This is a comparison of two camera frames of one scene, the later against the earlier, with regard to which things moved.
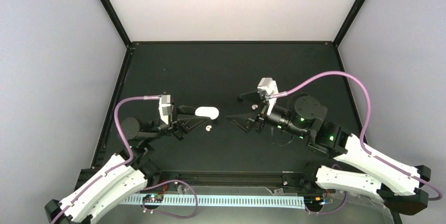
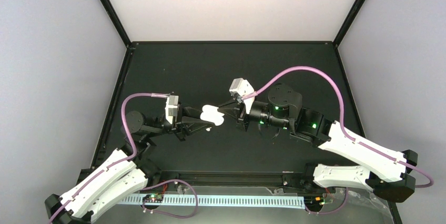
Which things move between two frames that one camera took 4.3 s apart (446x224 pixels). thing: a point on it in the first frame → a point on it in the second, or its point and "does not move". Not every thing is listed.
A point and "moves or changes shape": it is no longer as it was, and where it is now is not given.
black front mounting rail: (274, 179) does not move
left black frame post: (109, 7) does not move
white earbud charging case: (211, 112) moves or changes shape
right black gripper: (243, 125) → (237, 112)
